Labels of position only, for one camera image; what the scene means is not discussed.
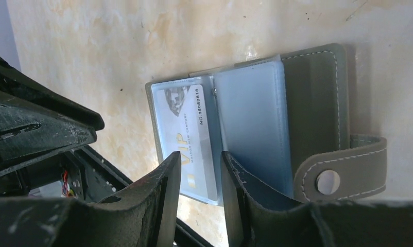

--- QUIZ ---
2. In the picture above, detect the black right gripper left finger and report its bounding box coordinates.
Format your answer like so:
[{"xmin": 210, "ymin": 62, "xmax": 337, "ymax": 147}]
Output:
[{"xmin": 0, "ymin": 152, "xmax": 181, "ymax": 246}]

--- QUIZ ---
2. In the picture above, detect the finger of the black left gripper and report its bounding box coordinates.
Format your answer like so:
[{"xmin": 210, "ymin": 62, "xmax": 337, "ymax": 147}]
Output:
[
  {"xmin": 0, "ymin": 56, "xmax": 105, "ymax": 131},
  {"xmin": 0, "ymin": 91, "xmax": 97, "ymax": 177}
]

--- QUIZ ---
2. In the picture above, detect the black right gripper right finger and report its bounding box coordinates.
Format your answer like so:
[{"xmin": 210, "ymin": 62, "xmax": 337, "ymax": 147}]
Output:
[{"xmin": 221, "ymin": 151, "xmax": 413, "ymax": 246}]

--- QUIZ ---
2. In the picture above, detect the grey-green leather card holder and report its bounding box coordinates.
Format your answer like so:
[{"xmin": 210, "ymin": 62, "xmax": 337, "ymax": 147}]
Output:
[{"xmin": 145, "ymin": 43, "xmax": 387, "ymax": 206}]

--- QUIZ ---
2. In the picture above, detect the white VIP card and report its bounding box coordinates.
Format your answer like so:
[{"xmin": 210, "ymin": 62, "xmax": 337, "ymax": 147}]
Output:
[{"xmin": 153, "ymin": 84, "xmax": 218, "ymax": 203}]

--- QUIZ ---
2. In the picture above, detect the blue card in holder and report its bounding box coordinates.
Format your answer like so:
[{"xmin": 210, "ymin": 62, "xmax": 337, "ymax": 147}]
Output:
[{"xmin": 213, "ymin": 56, "xmax": 293, "ymax": 197}]

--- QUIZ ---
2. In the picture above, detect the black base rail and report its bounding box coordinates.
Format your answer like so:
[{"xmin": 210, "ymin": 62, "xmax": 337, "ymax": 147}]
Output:
[{"xmin": 60, "ymin": 146, "xmax": 209, "ymax": 246}]

